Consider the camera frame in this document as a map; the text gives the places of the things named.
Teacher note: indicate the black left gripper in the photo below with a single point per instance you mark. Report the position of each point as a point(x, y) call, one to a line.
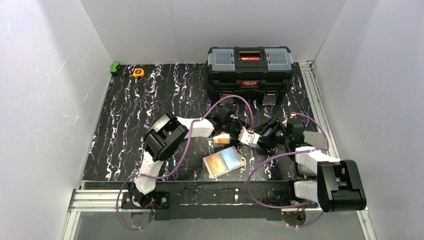
point(230, 126)

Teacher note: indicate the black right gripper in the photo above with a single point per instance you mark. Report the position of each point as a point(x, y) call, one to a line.
point(262, 133)

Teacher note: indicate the orange credit card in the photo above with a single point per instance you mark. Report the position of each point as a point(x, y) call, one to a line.
point(222, 139)
point(215, 164)

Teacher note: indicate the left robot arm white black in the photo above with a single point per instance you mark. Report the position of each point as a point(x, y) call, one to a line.
point(165, 136)

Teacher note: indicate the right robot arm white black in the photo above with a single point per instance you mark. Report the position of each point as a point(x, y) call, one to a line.
point(334, 184)

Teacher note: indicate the grey rectangular box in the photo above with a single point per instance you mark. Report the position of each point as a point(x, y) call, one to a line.
point(317, 140)

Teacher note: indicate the black toolbox with red label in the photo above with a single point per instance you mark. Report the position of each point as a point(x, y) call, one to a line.
point(258, 73)

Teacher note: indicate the yellow tape measure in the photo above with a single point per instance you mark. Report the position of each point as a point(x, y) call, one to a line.
point(138, 73)

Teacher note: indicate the green small object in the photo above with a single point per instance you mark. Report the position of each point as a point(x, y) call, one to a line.
point(114, 69)

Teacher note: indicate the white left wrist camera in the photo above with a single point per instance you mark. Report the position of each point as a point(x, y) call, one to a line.
point(248, 137)

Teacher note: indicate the aluminium frame rail right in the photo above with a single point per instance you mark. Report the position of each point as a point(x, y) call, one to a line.
point(316, 102)

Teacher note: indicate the aluminium frame rail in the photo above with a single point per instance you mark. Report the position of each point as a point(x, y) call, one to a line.
point(206, 214)
point(316, 102)

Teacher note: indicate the aluminium frame rail front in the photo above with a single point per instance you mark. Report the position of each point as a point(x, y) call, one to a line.
point(206, 214)

